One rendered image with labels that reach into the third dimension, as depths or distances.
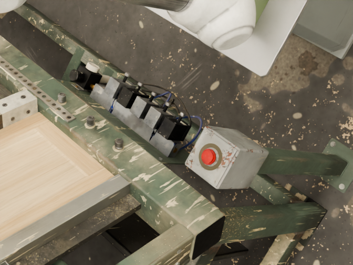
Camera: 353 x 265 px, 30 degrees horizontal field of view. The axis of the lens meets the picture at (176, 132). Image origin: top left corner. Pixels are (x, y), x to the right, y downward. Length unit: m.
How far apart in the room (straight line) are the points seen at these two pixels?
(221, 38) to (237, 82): 1.16
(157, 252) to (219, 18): 0.59
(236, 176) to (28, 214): 0.55
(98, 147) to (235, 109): 0.91
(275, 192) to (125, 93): 0.70
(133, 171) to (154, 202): 0.12
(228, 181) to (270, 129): 0.97
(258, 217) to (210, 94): 0.89
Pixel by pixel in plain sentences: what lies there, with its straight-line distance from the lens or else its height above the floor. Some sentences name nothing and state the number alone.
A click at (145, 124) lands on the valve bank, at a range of 2.00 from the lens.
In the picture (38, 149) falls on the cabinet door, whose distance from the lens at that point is 1.96.
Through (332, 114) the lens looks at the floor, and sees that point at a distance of 2.52.
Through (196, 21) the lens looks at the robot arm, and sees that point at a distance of 1.52.
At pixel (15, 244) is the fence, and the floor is 1.21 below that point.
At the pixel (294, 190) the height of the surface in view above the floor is 0.01.
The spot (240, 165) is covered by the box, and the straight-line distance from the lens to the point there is 1.66.
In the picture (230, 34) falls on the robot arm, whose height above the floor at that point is 1.03.
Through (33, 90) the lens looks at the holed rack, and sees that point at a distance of 2.11.
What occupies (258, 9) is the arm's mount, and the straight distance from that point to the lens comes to 1.82.
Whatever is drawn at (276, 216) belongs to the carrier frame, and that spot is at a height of 0.44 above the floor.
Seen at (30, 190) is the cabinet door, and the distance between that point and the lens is 1.84.
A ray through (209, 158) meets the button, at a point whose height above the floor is 0.95.
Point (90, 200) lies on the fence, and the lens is 1.78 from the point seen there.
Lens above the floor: 2.35
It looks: 56 degrees down
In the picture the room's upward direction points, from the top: 83 degrees counter-clockwise
